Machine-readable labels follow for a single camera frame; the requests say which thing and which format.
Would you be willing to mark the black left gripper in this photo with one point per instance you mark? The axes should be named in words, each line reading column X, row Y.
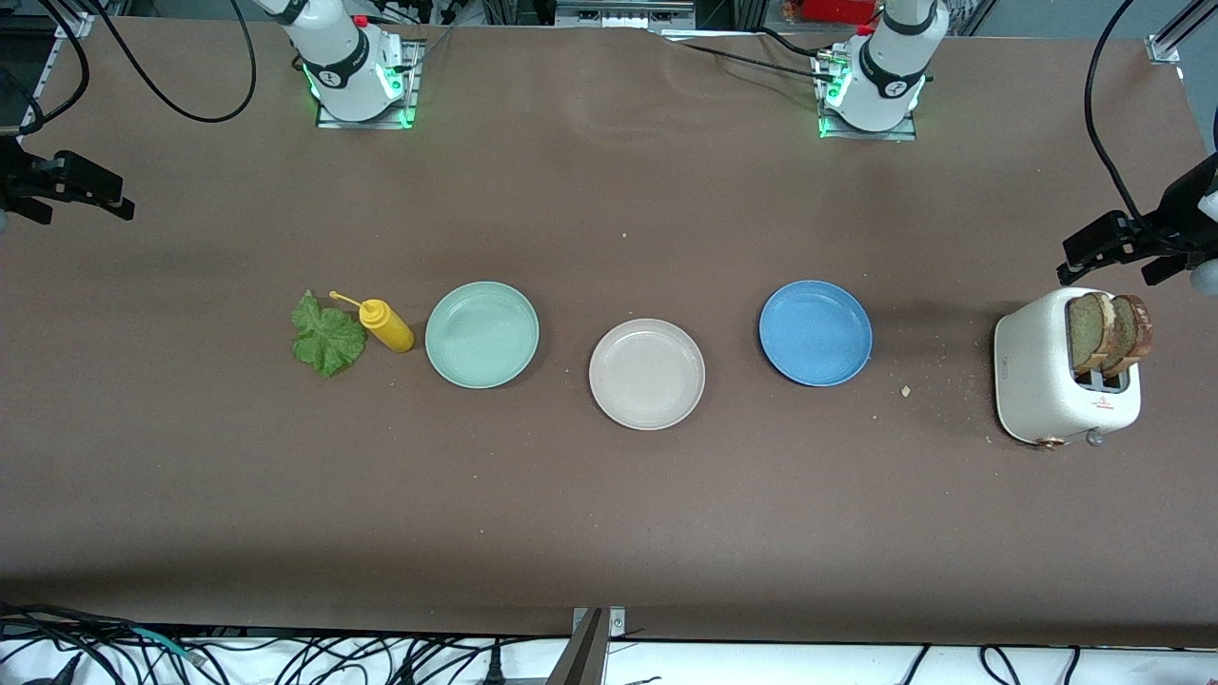
column 1183, row 211

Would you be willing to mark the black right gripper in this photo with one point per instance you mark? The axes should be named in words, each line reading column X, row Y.
column 16, row 178

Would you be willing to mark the brown toasted bread slice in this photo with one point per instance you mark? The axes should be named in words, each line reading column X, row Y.
column 1085, row 333
column 1137, row 328

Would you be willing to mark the green lettuce leaf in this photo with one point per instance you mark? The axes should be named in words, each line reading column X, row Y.
column 328, row 342

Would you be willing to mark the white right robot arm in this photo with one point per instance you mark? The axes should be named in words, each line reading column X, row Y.
column 343, row 57

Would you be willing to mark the blue plate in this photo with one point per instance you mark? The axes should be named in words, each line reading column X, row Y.
column 815, row 333

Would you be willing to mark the mint green plate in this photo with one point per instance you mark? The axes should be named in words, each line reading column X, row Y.
column 481, row 335

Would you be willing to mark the beige plate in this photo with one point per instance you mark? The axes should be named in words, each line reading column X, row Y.
column 647, row 374

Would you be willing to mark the white two-slot toaster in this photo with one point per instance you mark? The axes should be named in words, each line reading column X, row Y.
column 1037, row 371

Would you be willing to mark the yellow squeeze sauce bottle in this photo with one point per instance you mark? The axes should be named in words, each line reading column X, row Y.
column 388, row 328

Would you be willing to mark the red box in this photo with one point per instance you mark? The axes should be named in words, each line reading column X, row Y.
column 833, row 9

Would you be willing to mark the grey metal device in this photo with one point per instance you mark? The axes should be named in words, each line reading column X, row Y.
column 623, row 11

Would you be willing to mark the black power plug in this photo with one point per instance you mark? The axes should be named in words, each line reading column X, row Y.
column 494, row 671

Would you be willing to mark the dark metal bar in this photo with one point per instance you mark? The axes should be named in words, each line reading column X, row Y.
column 580, row 656

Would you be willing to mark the aluminium corner bracket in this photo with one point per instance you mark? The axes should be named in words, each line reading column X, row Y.
column 76, row 24

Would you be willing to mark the aluminium frame profile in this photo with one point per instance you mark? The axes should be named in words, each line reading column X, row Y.
column 1175, row 38

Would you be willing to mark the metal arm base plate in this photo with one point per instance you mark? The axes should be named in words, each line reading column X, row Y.
column 823, row 128
column 414, row 86

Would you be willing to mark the silver metal bracket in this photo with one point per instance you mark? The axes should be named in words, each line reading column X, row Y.
column 617, row 623

